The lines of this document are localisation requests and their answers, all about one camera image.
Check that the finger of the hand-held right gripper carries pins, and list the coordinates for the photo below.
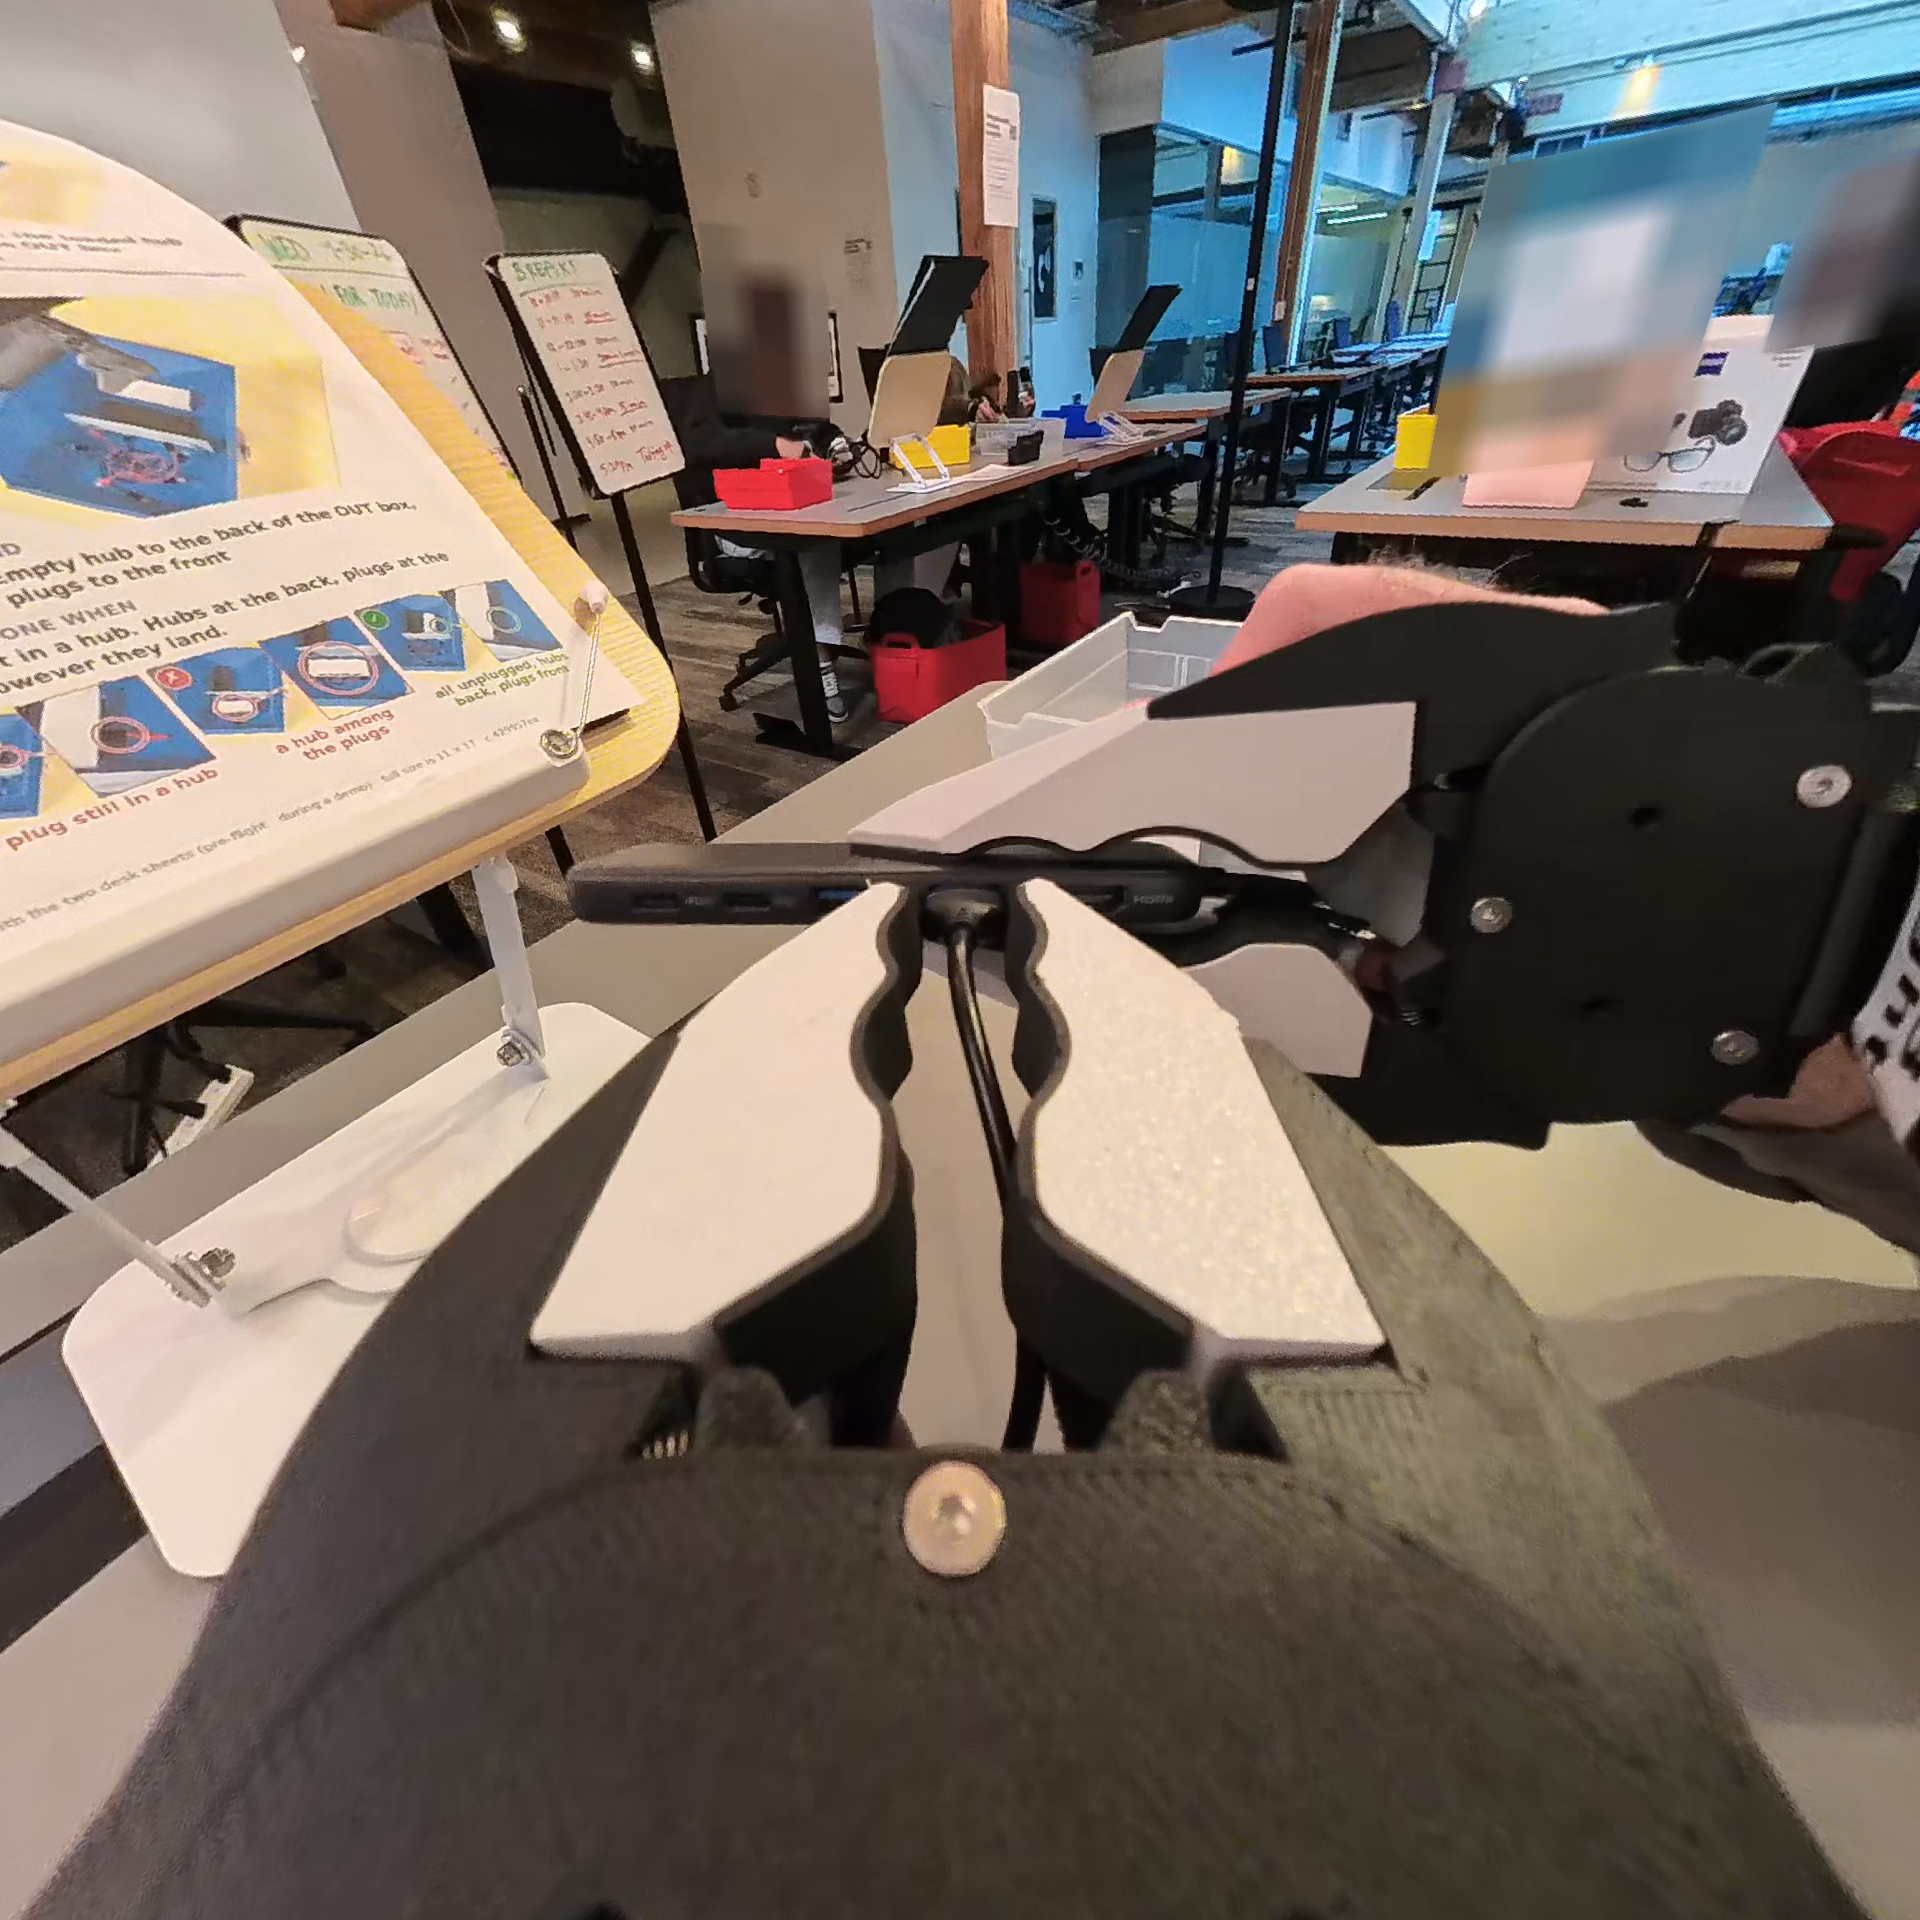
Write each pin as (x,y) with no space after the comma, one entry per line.
(1306,1004)
(1201,774)

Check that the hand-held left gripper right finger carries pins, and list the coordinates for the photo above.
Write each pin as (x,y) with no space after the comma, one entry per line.
(1201,1184)

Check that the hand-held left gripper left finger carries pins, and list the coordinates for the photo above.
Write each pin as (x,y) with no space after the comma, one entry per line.
(720,1184)

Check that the clear plastic organizer box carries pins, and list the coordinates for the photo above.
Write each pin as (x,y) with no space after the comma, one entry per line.
(1079,692)

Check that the black usb hub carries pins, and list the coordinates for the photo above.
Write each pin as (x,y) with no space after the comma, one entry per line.
(720,901)

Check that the person's right hand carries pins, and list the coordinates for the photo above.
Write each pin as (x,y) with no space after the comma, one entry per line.
(1348,597)

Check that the black pole round foot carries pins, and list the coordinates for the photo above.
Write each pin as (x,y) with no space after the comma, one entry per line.
(1215,600)

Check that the red bag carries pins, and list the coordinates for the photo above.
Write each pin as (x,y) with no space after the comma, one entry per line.
(937,676)
(1058,600)
(1860,482)

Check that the long grey desk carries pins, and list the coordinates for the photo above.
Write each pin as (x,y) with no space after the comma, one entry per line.
(1500,518)
(931,487)

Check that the printed product box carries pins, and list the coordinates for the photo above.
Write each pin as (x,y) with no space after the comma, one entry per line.
(1711,436)

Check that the red plastic bin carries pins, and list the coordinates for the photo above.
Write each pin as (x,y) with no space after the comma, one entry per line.
(773,487)

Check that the white sheet panel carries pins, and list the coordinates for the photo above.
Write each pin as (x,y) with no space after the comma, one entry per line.
(300,886)

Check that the handwritten whiteboard easel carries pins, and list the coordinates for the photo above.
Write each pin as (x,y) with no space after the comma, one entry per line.
(405,324)
(592,375)

